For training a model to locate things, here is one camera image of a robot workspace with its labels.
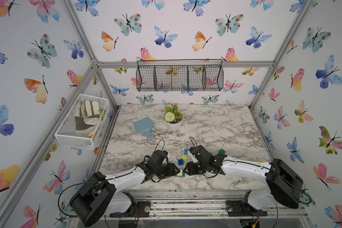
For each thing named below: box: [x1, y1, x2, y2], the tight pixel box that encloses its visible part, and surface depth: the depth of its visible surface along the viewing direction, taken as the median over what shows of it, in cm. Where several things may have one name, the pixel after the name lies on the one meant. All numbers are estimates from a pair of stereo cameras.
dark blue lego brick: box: [177, 159, 184, 166], surface depth 92 cm
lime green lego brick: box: [180, 154, 189, 162], surface depth 93 cm
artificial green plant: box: [163, 103, 183, 124], surface depth 97 cm
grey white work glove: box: [74, 99, 102, 138], surface depth 76 cm
